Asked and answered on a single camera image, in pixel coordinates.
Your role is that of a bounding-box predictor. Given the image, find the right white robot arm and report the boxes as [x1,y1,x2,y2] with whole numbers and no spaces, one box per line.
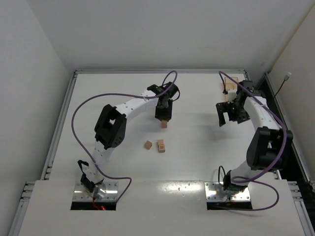
[216,81,293,192]

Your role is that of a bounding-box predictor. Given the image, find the plain wooden cube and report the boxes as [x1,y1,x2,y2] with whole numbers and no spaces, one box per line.
[144,141,153,149]

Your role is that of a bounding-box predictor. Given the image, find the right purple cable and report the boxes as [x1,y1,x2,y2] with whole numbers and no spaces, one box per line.
[218,71,288,211]

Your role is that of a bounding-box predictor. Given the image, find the metal base plate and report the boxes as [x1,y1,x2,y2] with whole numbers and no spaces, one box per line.
[72,181,119,203]
[204,181,251,203]

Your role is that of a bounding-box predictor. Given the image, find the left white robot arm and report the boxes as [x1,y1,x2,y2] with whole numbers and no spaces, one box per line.
[71,82,180,162]

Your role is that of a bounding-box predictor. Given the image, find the black wall cable with plug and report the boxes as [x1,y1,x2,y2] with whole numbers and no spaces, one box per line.
[273,72,292,98]

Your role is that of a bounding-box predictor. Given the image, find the transparent amber plastic bin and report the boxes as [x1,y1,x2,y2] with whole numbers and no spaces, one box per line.
[224,77,238,91]

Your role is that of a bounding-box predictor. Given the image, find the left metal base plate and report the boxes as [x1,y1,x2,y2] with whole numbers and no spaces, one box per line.
[72,181,119,203]

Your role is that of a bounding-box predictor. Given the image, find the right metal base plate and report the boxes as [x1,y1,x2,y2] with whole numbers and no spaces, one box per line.
[204,181,251,203]

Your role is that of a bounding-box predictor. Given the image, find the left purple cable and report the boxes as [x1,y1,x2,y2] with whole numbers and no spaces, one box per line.
[71,70,178,205]

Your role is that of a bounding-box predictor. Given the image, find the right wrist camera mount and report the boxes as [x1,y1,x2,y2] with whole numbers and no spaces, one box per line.
[224,89,237,102]

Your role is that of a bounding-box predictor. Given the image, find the wooden cube with lines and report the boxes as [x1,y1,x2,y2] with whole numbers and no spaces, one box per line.
[158,145,165,153]

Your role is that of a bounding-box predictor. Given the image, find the purple cable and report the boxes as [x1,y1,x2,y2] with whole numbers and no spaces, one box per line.
[71,70,178,205]
[218,71,288,211]

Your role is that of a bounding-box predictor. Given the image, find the wooden cube block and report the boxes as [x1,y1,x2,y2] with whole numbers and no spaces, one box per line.
[161,122,168,128]

